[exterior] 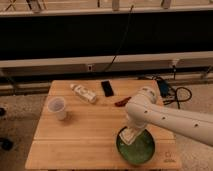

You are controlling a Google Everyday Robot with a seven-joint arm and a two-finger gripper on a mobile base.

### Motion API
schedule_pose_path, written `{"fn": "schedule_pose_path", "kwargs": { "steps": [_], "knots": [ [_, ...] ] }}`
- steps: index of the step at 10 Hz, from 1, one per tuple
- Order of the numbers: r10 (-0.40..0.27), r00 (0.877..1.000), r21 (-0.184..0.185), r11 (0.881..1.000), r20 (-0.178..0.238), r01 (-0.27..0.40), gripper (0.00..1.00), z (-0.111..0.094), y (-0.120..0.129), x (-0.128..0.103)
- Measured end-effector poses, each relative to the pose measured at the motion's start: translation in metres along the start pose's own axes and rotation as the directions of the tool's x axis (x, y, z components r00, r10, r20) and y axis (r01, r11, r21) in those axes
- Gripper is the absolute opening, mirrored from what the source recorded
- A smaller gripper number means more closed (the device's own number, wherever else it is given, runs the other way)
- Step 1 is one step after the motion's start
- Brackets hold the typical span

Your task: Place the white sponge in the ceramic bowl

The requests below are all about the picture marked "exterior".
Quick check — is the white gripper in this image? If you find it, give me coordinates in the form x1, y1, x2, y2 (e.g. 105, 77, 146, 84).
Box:
127, 117, 147, 133

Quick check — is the white sponge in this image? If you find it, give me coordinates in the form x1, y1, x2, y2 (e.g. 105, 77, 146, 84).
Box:
119, 128, 141, 145

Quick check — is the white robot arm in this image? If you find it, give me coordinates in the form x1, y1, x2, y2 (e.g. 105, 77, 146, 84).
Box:
125, 87, 213, 147

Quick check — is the green ceramic bowl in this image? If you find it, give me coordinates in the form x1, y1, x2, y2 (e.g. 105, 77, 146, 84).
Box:
116, 129, 155, 165

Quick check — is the dark red small object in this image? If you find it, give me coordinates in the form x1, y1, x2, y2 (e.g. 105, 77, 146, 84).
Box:
115, 97, 131, 107

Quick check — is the blue power box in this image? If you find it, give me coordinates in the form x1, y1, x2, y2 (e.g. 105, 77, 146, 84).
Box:
157, 80, 169, 97

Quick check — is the black rectangular block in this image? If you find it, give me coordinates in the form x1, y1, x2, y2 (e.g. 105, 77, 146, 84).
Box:
101, 81, 114, 97

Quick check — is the wooden table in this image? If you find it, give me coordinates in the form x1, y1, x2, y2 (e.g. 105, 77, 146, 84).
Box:
24, 79, 183, 171

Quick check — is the clear plastic cup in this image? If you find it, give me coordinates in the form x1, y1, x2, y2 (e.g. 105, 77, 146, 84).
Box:
47, 97, 67, 121

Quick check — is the black floor cable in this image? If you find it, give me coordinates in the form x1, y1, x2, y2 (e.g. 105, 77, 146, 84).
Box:
138, 75, 193, 110

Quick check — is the black hanging cable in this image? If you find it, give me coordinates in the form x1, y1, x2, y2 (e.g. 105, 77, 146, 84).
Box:
102, 3, 135, 73

